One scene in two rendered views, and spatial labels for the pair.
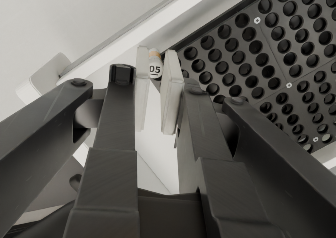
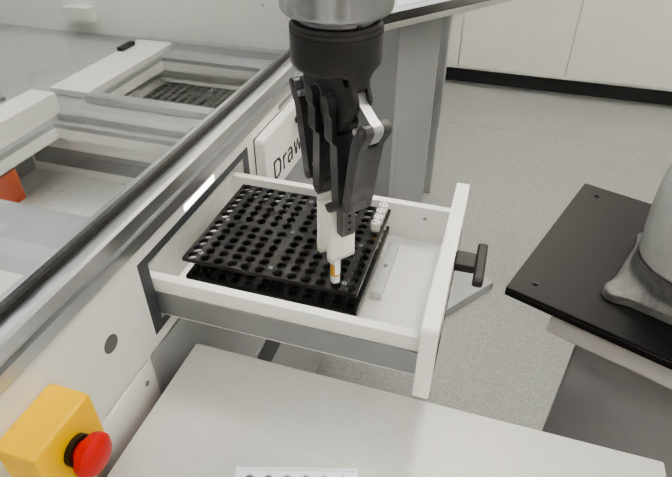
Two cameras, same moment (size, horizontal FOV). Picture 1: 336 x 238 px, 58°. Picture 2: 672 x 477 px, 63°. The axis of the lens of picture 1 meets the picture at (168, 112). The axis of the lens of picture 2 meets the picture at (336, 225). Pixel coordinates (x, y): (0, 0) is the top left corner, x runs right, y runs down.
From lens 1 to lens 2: 0.43 m
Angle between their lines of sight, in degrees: 38
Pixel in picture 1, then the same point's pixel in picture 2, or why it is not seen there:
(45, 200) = (635, 394)
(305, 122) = (306, 211)
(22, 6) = not seen: outside the picture
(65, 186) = (604, 397)
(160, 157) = (423, 278)
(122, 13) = (346, 407)
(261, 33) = (275, 261)
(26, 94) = (432, 325)
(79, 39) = (401, 425)
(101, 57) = (371, 325)
